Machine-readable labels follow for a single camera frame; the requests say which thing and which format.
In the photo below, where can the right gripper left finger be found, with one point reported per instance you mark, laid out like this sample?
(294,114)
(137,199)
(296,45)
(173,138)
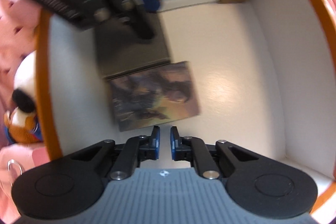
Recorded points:
(130,155)

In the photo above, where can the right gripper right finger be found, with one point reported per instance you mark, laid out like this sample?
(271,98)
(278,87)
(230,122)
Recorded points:
(195,151)

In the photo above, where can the photo card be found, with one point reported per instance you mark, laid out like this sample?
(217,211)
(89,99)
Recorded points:
(155,96)

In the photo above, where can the orange blue plush doll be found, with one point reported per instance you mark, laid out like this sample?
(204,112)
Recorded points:
(22,127)

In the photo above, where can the white black plush toy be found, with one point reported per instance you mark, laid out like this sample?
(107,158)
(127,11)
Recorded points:
(24,94)

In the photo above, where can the pink pouch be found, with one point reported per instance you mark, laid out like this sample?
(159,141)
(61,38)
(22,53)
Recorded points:
(16,159)

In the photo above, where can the pink patterned bed duvet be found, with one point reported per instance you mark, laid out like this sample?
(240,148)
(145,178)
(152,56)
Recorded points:
(75,188)

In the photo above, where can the orange cardboard storage box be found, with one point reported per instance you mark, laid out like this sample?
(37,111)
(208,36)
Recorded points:
(264,71)

